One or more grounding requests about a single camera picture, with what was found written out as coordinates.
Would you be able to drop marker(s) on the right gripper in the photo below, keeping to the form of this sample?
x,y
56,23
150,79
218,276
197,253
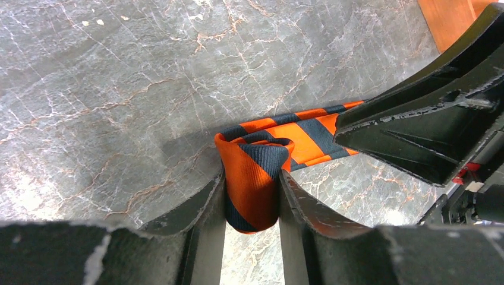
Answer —
x,y
432,138

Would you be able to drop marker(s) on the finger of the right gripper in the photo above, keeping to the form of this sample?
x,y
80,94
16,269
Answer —
x,y
482,38

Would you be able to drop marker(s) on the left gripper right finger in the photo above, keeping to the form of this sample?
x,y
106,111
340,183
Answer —
x,y
321,246

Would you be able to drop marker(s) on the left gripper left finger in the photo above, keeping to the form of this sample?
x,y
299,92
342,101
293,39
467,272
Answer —
x,y
182,246

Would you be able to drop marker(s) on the orange navy striped tie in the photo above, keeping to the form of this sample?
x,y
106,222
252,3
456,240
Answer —
x,y
254,154

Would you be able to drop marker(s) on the wooden compartment tray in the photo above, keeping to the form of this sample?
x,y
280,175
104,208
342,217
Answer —
x,y
447,20

